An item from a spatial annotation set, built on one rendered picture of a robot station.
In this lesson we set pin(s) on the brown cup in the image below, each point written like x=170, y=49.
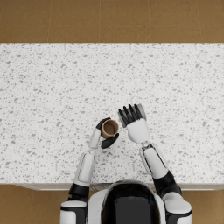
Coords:
x=109, y=128

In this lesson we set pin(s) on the robot body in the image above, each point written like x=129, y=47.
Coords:
x=129, y=202

